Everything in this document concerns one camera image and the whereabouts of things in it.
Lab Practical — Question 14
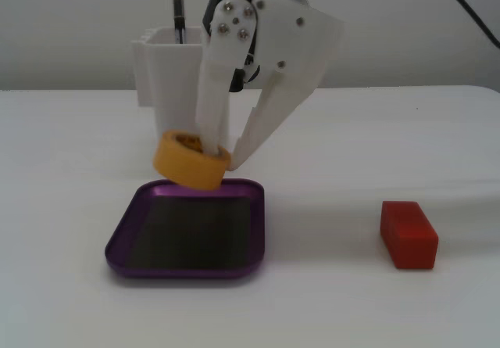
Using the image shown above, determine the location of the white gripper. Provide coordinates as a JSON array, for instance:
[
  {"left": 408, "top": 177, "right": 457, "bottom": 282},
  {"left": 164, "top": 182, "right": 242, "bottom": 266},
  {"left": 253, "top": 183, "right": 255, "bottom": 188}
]
[{"left": 194, "top": 0, "right": 345, "bottom": 170}]

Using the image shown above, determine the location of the yellow tape roll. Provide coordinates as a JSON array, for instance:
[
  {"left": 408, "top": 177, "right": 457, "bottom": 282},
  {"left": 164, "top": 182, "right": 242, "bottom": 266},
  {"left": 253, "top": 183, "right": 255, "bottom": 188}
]
[{"left": 152, "top": 129, "right": 232, "bottom": 191}]

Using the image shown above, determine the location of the white plastic container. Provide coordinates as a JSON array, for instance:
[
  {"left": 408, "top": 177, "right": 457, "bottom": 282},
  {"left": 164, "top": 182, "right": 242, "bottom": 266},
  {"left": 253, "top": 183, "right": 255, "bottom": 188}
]
[{"left": 130, "top": 26, "right": 231, "bottom": 157}]

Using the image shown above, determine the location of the black pen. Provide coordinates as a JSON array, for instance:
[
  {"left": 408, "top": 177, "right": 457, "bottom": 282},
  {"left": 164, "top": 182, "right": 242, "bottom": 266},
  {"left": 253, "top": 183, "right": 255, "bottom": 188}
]
[{"left": 173, "top": 0, "right": 186, "bottom": 46}]

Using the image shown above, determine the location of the purple metal tray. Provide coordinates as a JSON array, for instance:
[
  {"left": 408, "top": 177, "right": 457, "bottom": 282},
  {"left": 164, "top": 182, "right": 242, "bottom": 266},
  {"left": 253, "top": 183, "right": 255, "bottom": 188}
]
[{"left": 104, "top": 178, "right": 266, "bottom": 279}]

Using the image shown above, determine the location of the red rectangular block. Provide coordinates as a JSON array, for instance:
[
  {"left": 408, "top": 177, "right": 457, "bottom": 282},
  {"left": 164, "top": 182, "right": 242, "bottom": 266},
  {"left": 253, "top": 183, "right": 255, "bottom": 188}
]
[{"left": 379, "top": 200, "right": 439, "bottom": 271}]

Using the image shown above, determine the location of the red and black cable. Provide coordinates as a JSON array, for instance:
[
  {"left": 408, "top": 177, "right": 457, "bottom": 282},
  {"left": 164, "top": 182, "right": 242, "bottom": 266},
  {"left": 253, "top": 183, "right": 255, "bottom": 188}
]
[{"left": 428, "top": 0, "right": 500, "bottom": 48}]

